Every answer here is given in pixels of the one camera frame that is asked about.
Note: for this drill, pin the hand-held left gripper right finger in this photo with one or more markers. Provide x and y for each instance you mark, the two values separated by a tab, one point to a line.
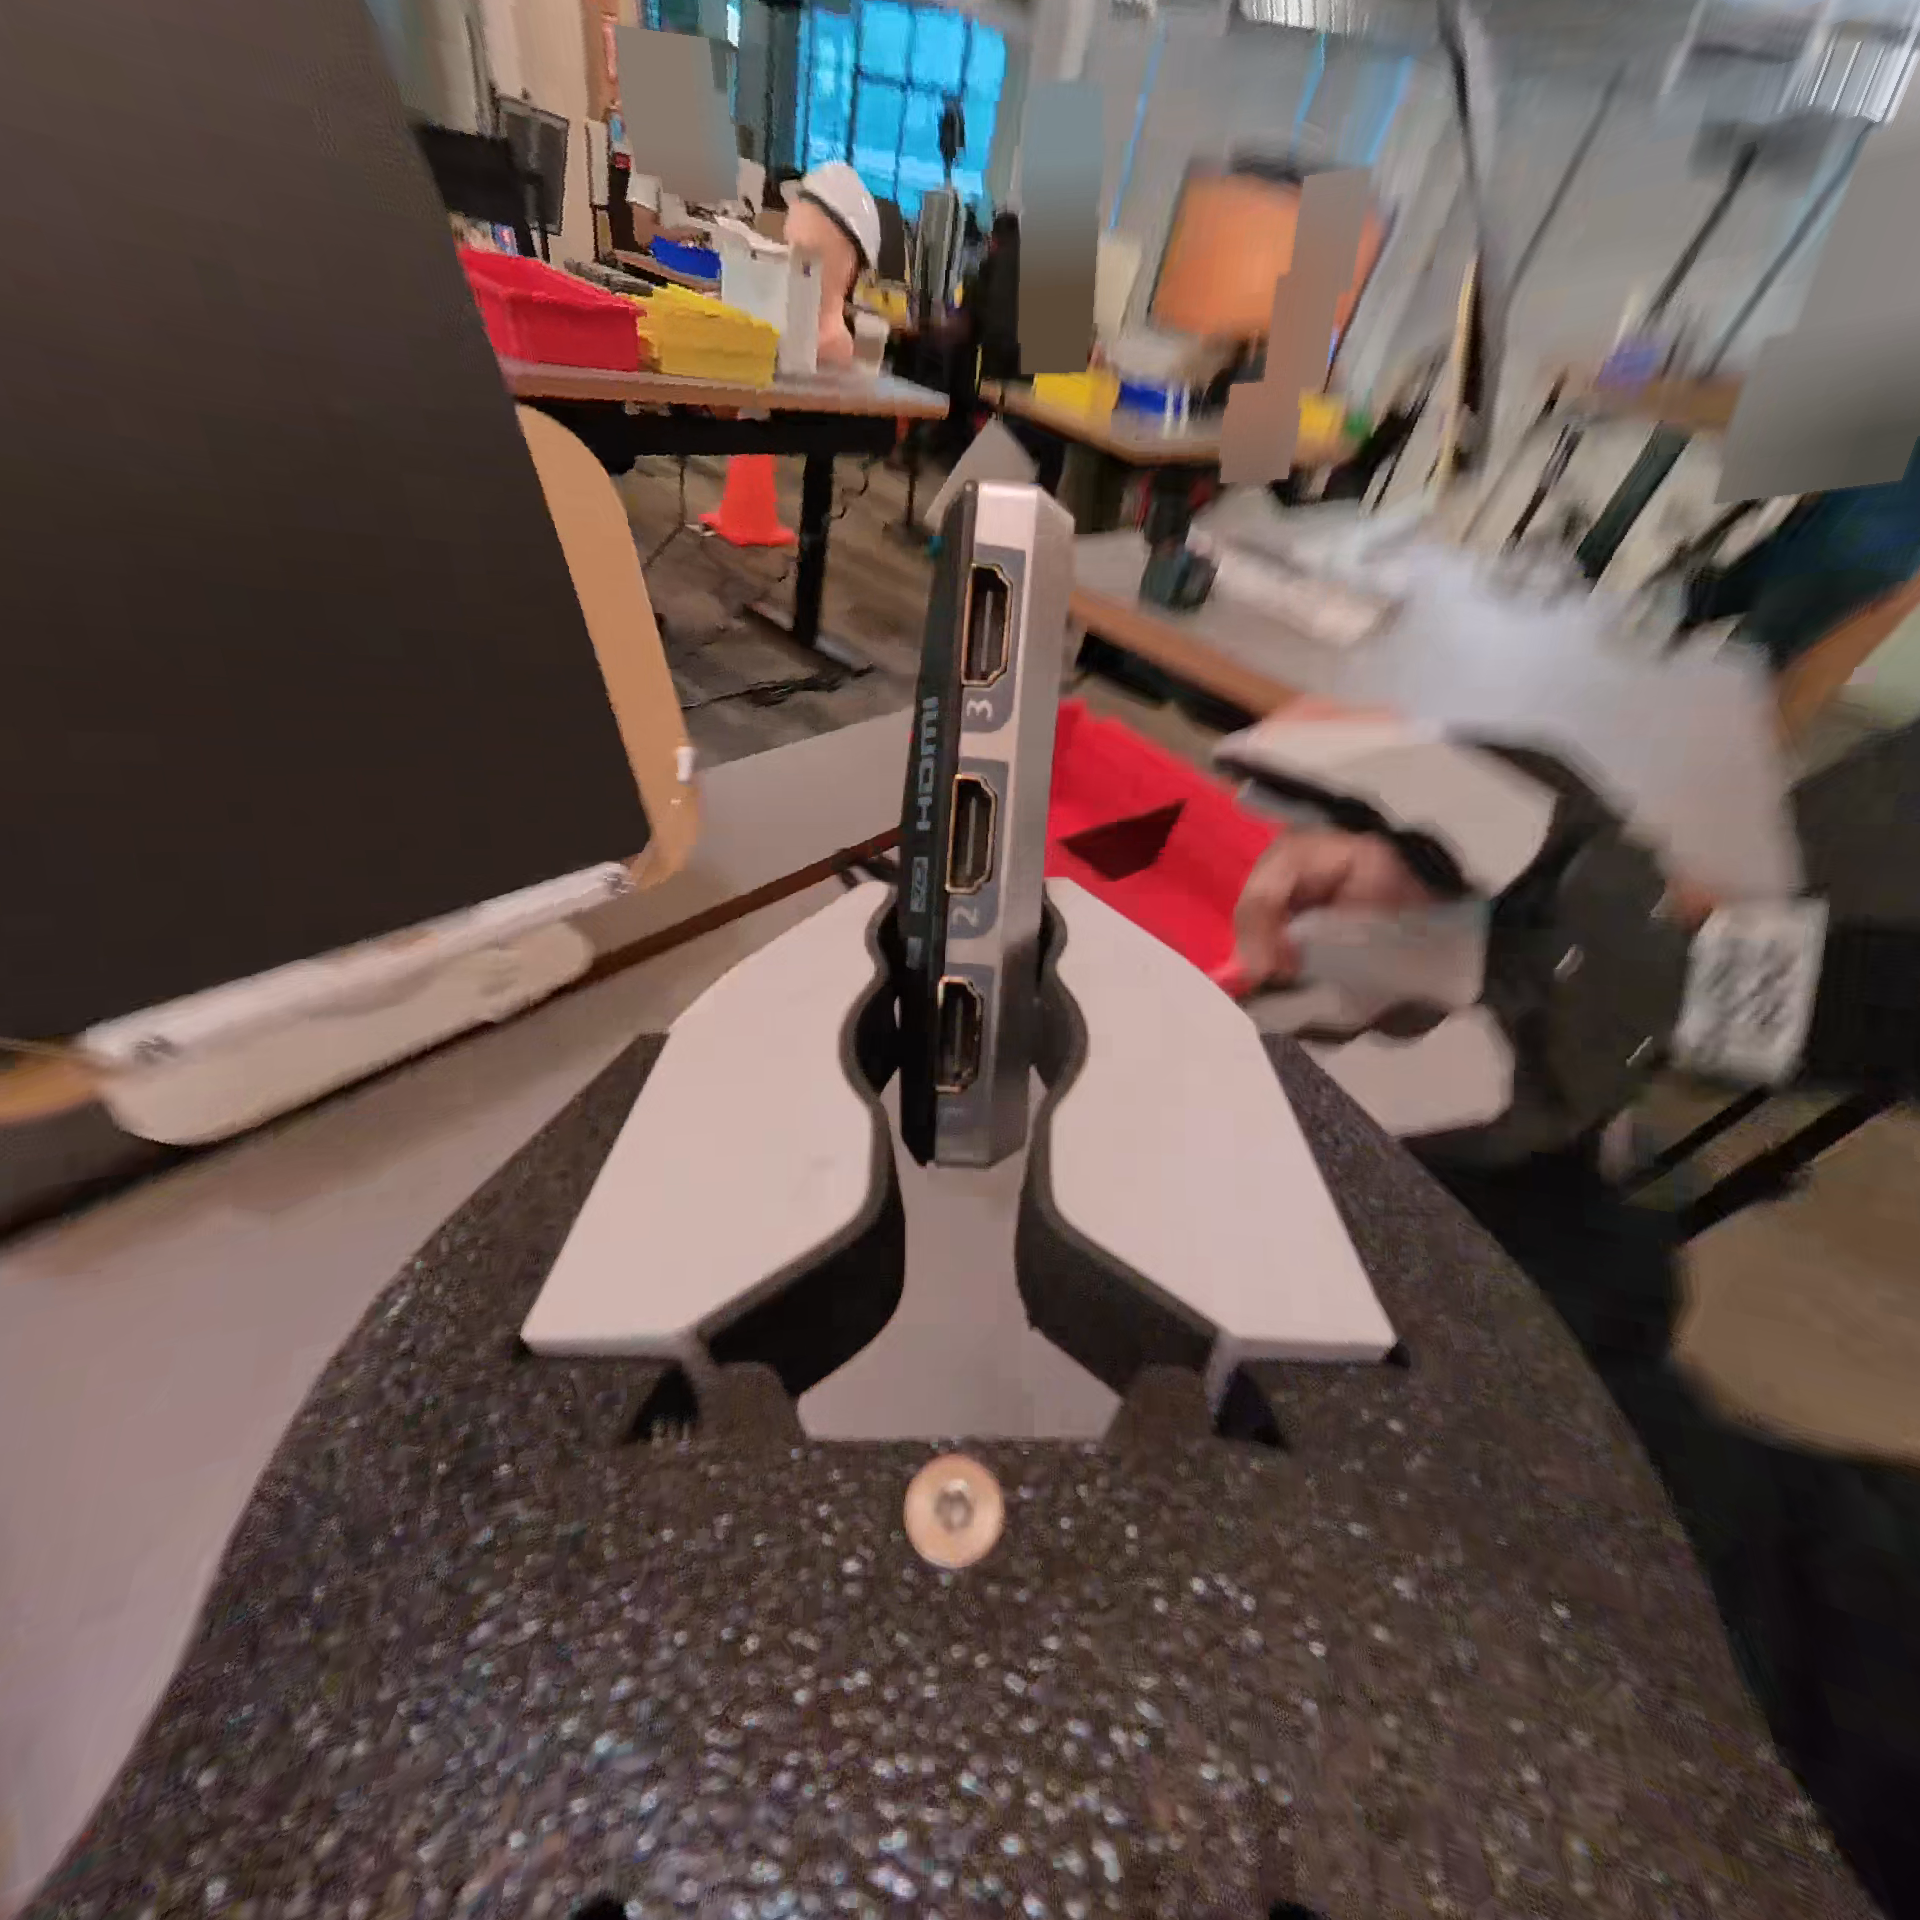
1199	1185

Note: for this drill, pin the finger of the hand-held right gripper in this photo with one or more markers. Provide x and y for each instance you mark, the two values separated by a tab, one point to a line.
1424	795
1396	962

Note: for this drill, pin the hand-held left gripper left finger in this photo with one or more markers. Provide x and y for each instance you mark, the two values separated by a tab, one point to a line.
721	1152

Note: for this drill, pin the silver port switch box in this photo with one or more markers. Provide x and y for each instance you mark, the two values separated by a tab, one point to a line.
1014	750

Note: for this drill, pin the grey table with wooden edge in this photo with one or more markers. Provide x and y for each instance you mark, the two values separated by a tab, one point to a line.
1229	643

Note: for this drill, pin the red plastic bin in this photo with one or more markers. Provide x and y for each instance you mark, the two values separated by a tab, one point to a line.
1110	782
546	313

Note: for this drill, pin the wooden top office table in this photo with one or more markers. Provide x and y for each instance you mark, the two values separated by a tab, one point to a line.
1154	443
721	393

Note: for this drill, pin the small blue bin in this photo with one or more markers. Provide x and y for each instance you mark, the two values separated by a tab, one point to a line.
1154	407

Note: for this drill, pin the yellow plastic bin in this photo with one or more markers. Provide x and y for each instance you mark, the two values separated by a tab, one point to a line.
1071	393

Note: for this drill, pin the grey foam board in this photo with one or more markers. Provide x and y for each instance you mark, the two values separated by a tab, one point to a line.
992	459

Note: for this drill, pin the orange display screen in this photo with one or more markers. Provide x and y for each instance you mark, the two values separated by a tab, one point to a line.
1222	255

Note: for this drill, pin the orange traffic cone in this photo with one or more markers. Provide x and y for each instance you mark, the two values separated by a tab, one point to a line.
748	508

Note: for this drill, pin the black display board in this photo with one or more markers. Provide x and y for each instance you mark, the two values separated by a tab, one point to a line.
269	522

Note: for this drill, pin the stack of yellow bins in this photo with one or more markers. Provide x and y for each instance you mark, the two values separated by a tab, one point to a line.
705	337

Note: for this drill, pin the white plastic container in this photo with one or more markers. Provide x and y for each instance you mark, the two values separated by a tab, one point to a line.
772	300

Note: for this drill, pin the white hard hat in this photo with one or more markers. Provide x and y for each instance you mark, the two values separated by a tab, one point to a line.
841	203

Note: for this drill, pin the blue plastic bin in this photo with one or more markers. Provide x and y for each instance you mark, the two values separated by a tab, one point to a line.
688	260

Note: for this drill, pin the black computer monitor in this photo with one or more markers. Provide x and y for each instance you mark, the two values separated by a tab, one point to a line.
471	180
537	156

